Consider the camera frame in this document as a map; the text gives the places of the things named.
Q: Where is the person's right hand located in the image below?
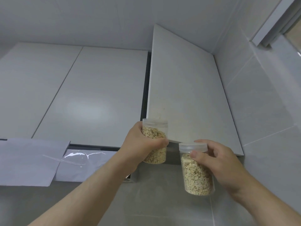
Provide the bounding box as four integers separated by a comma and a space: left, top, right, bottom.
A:
189, 139, 254, 201

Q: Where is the person's left forearm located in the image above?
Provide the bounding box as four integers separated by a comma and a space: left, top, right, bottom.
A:
28, 152, 141, 226

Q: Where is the grey range hood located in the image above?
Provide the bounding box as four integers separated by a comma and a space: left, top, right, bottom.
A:
0, 138, 132, 187

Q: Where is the white wall cabinet door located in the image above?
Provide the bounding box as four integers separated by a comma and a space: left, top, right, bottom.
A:
0, 42, 83, 140
31, 46, 149, 148
145, 23, 245, 157

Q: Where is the person's left hand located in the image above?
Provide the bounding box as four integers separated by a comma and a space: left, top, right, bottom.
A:
116, 121, 170, 174

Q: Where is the clear plastic oat jar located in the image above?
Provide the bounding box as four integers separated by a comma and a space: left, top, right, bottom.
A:
178, 142, 216, 196
141, 118, 169, 165

